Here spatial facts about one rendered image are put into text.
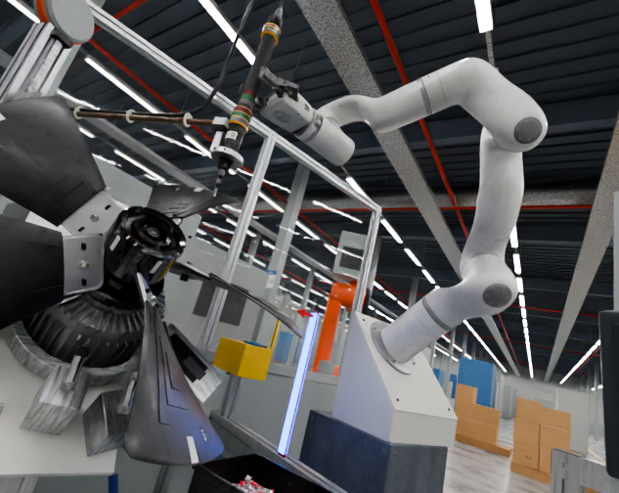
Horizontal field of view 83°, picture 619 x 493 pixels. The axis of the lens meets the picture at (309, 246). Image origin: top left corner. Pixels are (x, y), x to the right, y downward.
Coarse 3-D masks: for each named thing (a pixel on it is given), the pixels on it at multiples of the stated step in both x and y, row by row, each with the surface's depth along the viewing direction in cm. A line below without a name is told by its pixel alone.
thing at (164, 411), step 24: (144, 336) 46; (168, 336) 57; (144, 360) 44; (168, 360) 49; (144, 384) 42; (168, 384) 46; (144, 408) 40; (168, 408) 44; (192, 408) 51; (144, 432) 38; (168, 432) 42; (192, 432) 47; (144, 456) 37; (168, 456) 40; (216, 456) 50
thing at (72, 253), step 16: (64, 240) 50; (80, 240) 53; (96, 240) 55; (64, 256) 51; (80, 256) 53; (96, 256) 55; (80, 272) 53; (96, 272) 56; (64, 288) 52; (80, 288) 54; (96, 288) 56
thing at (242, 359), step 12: (228, 348) 105; (240, 348) 101; (252, 348) 100; (264, 348) 103; (216, 360) 108; (228, 360) 103; (240, 360) 98; (252, 360) 100; (264, 360) 103; (228, 372) 101; (240, 372) 97; (252, 372) 100; (264, 372) 103
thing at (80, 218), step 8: (104, 192) 62; (96, 200) 62; (104, 200) 62; (112, 200) 62; (80, 208) 61; (88, 208) 61; (96, 208) 61; (104, 208) 62; (112, 208) 62; (120, 208) 62; (72, 216) 60; (80, 216) 61; (88, 216) 61; (104, 216) 62; (112, 216) 62; (64, 224) 60; (72, 224) 60; (80, 224) 60; (88, 224) 61; (96, 224) 61; (104, 224) 61; (72, 232) 60; (80, 232) 60; (88, 232) 61; (96, 232) 61; (104, 232) 61
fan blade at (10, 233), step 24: (0, 216) 44; (0, 240) 44; (24, 240) 46; (48, 240) 48; (0, 264) 44; (24, 264) 46; (48, 264) 49; (0, 288) 44; (24, 288) 46; (48, 288) 49; (0, 312) 44; (24, 312) 47
